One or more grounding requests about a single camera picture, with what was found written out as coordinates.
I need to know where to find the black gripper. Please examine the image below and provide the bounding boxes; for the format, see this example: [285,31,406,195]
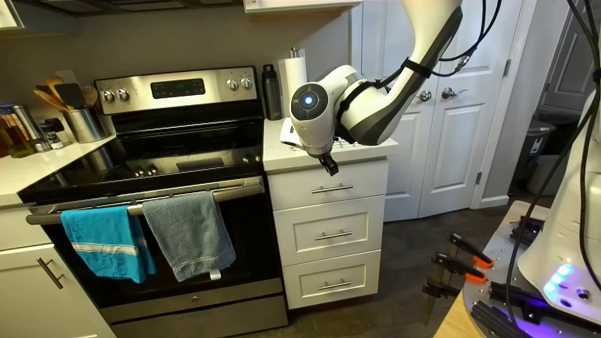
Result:
[317,150,342,178]

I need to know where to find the silver bar drawer handle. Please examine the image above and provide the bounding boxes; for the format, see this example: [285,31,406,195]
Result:
[310,180,357,197]
[319,276,355,291]
[313,227,355,244]

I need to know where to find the white drawer with cutlery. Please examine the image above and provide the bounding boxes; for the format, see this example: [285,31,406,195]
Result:
[267,157,390,212]

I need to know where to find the white tall panelled drawer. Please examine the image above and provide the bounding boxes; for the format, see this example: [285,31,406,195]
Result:
[272,193,387,268]

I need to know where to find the white chest of drawers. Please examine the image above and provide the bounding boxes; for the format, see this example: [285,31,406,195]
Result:
[261,114,400,311]

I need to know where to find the white short panelled drawer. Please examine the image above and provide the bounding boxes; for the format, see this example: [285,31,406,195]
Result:
[282,247,383,311]

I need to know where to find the black water bottle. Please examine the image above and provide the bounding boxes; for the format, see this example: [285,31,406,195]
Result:
[259,61,283,122]

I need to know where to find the white paper towel roll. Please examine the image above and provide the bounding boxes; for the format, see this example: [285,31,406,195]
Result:
[276,54,310,120]

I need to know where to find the white panelled door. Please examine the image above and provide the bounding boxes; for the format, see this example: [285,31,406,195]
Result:
[359,0,441,225]
[417,0,522,219]

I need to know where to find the stainless steel electric stove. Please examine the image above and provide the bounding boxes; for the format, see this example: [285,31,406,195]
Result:
[17,63,291,338]

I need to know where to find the grey blue hand towel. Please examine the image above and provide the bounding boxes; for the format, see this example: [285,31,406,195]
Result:
[141,189,238,283]

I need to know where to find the black clamp with orange tip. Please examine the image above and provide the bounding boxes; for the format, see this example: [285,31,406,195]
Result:
[447,230,498,272]
[432,249,490,287]

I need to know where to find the plain black clamp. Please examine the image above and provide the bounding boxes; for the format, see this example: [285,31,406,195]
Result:
[421,281,464,300]

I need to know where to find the metal robot mounting plate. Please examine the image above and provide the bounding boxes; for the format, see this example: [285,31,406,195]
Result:
[460,221,601,338]

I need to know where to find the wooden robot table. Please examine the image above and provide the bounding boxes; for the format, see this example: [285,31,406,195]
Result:
[432,199,601,338]

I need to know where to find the dark trash bin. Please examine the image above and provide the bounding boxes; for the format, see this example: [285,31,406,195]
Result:
[511,118,560,197]

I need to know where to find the bright blue striped towel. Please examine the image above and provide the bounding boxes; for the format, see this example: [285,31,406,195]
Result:
[58,204,159,285]

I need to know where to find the grey door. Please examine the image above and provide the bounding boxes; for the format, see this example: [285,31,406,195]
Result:
[539,0,601,120]

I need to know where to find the dark range hood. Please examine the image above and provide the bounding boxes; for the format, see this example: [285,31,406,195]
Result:
[11,0,246,18]

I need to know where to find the black spatula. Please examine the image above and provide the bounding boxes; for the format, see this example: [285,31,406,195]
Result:
[52,80,88,112]

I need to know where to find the wooden spoon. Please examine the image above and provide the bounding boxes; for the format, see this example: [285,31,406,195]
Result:
[30,86,71,114]

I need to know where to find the wooden spatula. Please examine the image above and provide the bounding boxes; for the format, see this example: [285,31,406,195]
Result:
[41,75,66,93]

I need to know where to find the upright books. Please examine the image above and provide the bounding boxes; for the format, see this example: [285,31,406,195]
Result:
[0,101,47,148]

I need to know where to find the white base cabinet with counter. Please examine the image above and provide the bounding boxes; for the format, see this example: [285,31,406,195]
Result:
[0,133,118,338]

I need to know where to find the white wall cabinet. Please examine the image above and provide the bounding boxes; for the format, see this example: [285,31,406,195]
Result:
[240,0,362,16]

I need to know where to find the black camera cable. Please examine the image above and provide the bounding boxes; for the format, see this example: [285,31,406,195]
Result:
[334,0,505,146]

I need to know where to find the long black robot cable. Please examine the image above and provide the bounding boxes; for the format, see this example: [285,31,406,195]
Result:
[503,0,601,338]

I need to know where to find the silver oven door handle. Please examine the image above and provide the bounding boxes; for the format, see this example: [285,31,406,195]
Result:
[24,176,268,227]

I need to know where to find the dark bar cabinet handle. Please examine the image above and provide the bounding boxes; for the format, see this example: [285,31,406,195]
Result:
[36,255,67,291]

